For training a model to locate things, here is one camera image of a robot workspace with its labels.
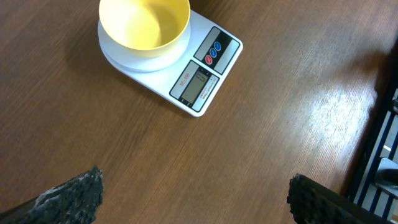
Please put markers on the black metal frame rack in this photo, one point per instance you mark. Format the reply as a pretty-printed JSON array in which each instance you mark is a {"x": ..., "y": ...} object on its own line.
[{"x": 373, "y": 183}]

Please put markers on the yellow plastic bowl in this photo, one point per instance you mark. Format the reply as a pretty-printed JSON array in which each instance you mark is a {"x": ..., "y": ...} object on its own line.
[{"x": 148, "y": 27}]

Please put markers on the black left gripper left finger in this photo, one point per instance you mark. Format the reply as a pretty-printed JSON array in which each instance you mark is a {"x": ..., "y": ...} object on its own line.
[{"x": 75, "y": 201}]

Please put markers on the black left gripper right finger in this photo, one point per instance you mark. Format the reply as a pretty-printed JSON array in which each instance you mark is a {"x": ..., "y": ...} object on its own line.
[{"x": 312, "y": 203}]

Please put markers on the white digital kitchen scale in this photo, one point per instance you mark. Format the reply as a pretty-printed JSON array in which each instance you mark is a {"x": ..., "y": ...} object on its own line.
[{"x": 189, "y": 75}]

